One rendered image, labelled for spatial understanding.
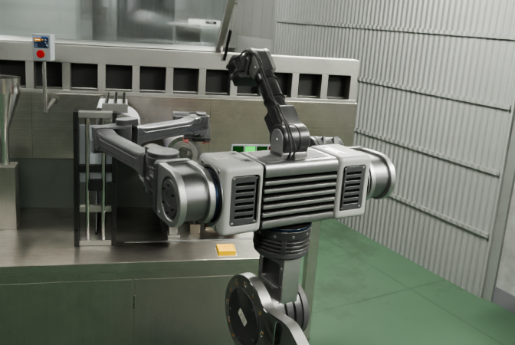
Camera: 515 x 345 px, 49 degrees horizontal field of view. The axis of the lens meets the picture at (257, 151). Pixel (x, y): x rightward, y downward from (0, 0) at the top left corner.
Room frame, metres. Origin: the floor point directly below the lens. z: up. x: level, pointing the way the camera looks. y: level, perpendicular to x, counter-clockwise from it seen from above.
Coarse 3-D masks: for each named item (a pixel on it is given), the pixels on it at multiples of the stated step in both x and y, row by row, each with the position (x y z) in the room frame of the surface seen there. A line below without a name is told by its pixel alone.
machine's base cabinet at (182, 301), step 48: (0, 288) 1.86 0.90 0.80; (48, 288) 1.90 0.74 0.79; (96, 288) 1.94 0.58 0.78; (144, 288) 1.99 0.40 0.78; (192, 288) 2.03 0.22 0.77; (0, 336) 1.86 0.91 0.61; (48, 336) 1.90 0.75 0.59; (96, 336) 1.94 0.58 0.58; (144, 336) 1.99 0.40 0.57; (192, 336) 2.03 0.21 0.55
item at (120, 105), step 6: (108, 96) 2.39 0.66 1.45; (114, 96) 2.42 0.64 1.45; (108, 102) 2.26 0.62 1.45; (114, 102) 2.24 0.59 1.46; (120, 102) 2.36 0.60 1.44; (126, 102) 2.38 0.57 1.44; (102, 108) 2.18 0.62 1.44; (108, 108) 2.18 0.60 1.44; (114, 108) 2.19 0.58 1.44; (120, 108) 2.20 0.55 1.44; (126, 108) 2.20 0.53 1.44
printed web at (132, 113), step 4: (128, 108) 2.40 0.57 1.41; (132, 108) 2.45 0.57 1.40; (128, 112) 2.30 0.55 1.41; (132, 112) 2.35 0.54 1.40; (136, 112) 2.46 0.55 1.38; (128, 116) 2.23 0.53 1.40; (132, 116) 2.26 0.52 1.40; (136, 116) 2.36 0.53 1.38; (176, 136) 2.34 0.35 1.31; (180, 136) 2.33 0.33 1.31; (168, 140) 2.39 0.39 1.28; (168, 144) 2.34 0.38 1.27; (140, 176) 2.24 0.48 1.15
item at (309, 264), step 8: (312, 224) 2.94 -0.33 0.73; (312, 232) 2.94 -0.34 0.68; (312, 240) 2.94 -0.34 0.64; (312, 248) 2.95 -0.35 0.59; (304, 256) 2.99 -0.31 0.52; (312, 256) 2.95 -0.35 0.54; (304, 264) 2.97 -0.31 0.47; (312, 264) 2.95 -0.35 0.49; (304, 272) 2.96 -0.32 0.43; (312, 272) 2.95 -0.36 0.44; (304, 280) 2.95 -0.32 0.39; (312, 280) 2.95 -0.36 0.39; (304, 288) 2.94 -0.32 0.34; (312, 288) 2.95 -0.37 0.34; (312, 296) 2.95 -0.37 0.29; (312, 304) 2.95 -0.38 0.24
